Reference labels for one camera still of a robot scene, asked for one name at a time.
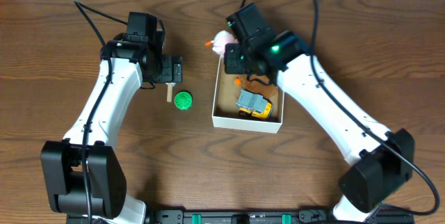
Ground pig face wooden rattle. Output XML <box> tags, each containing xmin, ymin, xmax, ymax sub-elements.
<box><xmin>166</xmin><ymin>83</ymin><xmax>175</xmax><ymax>102</ymax></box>

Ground brown plush toy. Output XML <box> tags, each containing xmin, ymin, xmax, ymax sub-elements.
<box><xmin>234</xmin><ymin>74</ymin><xmax>278</xmax><ymax>99</ymax></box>

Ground pink white plush toy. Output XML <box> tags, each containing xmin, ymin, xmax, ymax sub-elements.
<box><xmin>204</xmin><ymin>31</ymin><xmax>238</xmax><ymax>56</ymax></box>

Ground grey yellow toy truck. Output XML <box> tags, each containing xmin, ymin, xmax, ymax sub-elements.
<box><xmin>236</xmin><ymin>90</ymin><xmax>273</xmax><ymax>121</ymax></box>

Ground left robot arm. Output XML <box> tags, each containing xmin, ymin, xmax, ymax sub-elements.
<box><xmin>40</xmin><ymin>12</ymin><xmax>183</xmax><ymax>223</ymax></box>

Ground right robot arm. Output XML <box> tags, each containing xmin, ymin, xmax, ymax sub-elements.
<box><xmin>224</xmin><ymin>3</ymin><xmax>414</xmax><ymax>222</ymax></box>

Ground green round toy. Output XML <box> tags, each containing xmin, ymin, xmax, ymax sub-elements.
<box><xmin>174</xmin><ymin>91</ymin><xmax>193</xmax><ymax>111</ymax></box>

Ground white cardboard box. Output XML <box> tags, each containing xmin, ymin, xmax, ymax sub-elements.
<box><xmin>211</xmin><ymin>57</ymin><xmax>284</xmax><ymax>134</ymax></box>

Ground right black cable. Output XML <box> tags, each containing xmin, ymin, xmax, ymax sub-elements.
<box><xmin>239</xmin><ymin>0</ymin><xmax>441</xmax><ymax>216</ymax></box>

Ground black cable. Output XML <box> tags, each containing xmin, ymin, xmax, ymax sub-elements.
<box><xmin>239</xmin><ymin>0</ymin><xmax>441</xmax><ymax>216</ymax></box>
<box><xmin>72</xmin><ymin>0</ymin><xmax>129</xmax><ymax>224</ymax></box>

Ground left black cable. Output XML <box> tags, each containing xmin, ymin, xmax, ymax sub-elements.
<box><xmin>72</xmin><ymin>0</ymin><xmax>129</xmax><ymax>224</ymax></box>

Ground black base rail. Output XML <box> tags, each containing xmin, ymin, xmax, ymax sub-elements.
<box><xmin>65</xmin><ymin>208</ymin><xmax>415</xmax><ymax>224</ymax></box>

